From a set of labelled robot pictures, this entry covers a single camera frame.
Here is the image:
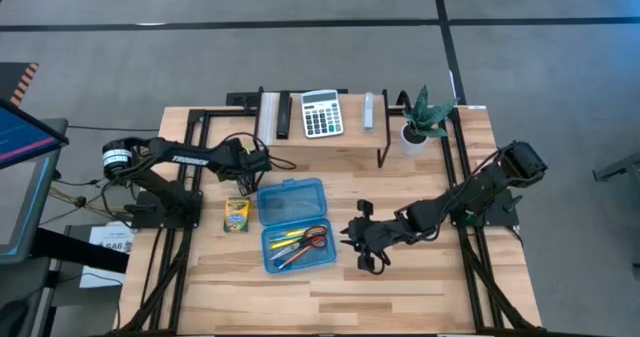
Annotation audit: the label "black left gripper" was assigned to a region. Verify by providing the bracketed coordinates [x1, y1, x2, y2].
[219, 144, 274, 198]

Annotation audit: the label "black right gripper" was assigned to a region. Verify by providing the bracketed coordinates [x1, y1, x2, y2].
[342, 200, 407, 274]

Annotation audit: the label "green yellow crayon box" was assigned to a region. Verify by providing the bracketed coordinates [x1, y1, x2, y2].
[223, 196, 251, 234]

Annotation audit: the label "red handled scissors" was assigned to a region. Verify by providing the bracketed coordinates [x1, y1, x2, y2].
[269, 225, 330, 271]

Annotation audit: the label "teal pencil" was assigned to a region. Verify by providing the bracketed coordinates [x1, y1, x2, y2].
[268, 229, 308, 243]

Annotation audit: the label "orange pencil pink eraser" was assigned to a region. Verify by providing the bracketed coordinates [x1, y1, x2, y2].
[277, 240, 326, 271]

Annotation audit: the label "yellow highlighter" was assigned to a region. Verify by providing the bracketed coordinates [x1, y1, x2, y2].
[270, 237, 302, 251]

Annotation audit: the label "blue plastic pencil box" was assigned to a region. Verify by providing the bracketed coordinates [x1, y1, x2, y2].
[256, 177, 338, 275]

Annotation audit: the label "white eraser bar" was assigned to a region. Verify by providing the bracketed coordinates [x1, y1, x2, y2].
[262, 91, 279, 147]

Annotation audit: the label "black stapler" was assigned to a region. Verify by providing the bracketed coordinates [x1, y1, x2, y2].
[276, 90, 293, 141]

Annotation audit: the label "black power strip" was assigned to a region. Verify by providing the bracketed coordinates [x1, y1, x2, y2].
[225, 90, 264, 109]

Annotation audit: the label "white desk calculator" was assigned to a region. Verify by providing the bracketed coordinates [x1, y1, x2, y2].
[300, 89, 345, 139]

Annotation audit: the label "snake plant white pot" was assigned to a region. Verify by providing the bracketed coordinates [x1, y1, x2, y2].
[398, 84, 459, 157]

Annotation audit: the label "white printed paper sheet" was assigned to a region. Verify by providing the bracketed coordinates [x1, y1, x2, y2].
[78, 221, 136, 289]

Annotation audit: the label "black flat bar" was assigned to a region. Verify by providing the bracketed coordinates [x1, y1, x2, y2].
[30, 226, 130, 274]

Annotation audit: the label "monitor with blue screen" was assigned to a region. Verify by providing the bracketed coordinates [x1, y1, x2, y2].
[0, 98, 70, 171]

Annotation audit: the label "large grey screen monitor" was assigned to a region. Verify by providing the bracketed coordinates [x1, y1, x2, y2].
[0, 119, 70, 266]

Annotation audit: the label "black mat orange striped edge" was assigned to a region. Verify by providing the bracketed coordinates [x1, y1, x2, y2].
[0, 61, 40, 109]

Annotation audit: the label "grey metal stand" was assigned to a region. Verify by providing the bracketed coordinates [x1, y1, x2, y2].
[592, 151, 640, 183]

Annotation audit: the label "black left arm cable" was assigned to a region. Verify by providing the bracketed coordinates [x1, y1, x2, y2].
[219, 131, 299, 174]

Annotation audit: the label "black aluminium table frame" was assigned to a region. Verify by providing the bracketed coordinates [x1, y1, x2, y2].
[107, 104, 546, 337]

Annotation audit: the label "bundle of loose cables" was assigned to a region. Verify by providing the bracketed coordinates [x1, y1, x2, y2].
[38, 174, 134, 228]

